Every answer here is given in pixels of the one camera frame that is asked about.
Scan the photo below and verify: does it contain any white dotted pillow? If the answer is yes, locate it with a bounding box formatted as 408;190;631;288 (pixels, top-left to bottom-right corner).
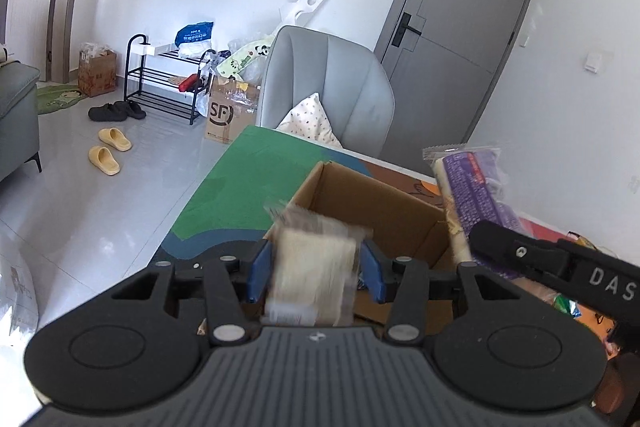
275;93;344;148

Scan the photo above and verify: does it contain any black shoe rack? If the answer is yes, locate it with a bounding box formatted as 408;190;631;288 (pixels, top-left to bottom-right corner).
124;34;213;126

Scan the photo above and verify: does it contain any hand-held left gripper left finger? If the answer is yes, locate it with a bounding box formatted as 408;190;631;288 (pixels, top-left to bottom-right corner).
114;239;273;347

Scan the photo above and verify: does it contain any purple snack packet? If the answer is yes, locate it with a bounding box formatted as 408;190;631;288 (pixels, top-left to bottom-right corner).
422;146;531;281

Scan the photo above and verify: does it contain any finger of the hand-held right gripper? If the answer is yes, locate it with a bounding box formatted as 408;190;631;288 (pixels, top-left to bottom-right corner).
470;221;571;281

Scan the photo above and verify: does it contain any printed cardboard shipping box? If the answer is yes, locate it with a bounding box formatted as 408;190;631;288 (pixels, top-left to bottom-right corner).
205;74;261;145

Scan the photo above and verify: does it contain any beige wafer snack packet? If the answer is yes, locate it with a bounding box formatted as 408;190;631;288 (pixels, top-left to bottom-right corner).
264;201;374;328

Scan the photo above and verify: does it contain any panda print bag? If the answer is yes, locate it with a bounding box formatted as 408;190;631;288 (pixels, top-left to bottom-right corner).
217;34;276;80

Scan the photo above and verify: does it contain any blue plastic bag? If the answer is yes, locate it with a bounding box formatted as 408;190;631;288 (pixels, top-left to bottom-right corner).
174;21;215;49

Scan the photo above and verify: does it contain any grey upholstered chair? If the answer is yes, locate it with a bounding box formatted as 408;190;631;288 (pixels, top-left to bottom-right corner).
255;25;396;158

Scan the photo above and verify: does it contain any colourful printed table mat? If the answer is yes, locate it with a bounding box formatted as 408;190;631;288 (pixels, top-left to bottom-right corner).
150;125;640;358

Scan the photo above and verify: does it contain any black slipper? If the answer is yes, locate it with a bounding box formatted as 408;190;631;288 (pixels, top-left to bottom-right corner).
88;103;126;122
114;100;148;120

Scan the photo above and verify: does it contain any grey sofa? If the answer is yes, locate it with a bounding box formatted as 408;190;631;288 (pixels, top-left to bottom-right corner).
0;59;42;183

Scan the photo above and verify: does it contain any black door handle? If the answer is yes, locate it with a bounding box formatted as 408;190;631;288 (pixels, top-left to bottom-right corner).
391;12;426;48

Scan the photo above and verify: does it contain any green floor rug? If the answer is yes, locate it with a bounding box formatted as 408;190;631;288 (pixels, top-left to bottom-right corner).
36;84;84;116

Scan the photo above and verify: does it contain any brown cardboard carton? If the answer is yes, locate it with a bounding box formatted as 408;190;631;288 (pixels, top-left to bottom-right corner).
77;49;119;99

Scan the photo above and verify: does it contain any yellow slipper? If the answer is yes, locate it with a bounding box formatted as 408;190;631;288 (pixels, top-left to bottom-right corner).
88;146;122;176
98;128;133;152

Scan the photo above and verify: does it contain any white plastic bag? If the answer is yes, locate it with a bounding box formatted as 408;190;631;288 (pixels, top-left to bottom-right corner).
0;251;39;344

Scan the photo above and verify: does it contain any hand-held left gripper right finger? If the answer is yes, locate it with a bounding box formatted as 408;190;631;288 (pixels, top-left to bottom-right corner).
361;241;521;344

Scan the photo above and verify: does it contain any grey door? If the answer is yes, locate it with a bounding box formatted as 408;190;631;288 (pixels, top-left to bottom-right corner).
374;0;544;168

